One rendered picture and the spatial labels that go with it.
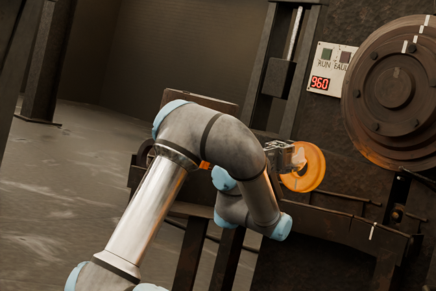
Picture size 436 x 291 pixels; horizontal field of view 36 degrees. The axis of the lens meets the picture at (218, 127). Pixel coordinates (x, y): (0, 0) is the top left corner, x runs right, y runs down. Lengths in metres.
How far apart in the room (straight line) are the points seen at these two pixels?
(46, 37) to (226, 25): 3.71
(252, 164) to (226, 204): 0.36
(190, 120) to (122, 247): 0.31
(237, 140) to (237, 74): 9.43
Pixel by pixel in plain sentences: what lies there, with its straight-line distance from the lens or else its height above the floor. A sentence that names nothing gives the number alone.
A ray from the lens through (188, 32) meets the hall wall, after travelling 11.88.
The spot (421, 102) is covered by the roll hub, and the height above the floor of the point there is 1.09.
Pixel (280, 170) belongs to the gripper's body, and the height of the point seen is 0.81.
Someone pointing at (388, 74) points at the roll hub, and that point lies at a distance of 1.99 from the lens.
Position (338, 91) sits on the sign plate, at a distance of 2.34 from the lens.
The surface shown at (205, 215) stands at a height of 0.60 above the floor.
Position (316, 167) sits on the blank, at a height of 0.84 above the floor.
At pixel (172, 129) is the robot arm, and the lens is 1.48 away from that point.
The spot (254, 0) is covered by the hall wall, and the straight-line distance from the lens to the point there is 10.96.
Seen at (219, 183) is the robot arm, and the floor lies 0.76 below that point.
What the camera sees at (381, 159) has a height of 0.90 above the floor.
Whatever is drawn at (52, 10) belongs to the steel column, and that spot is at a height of 1.40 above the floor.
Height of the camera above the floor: 1.02
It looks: 4 degrees down
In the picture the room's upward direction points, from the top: 13 degrees clockwise
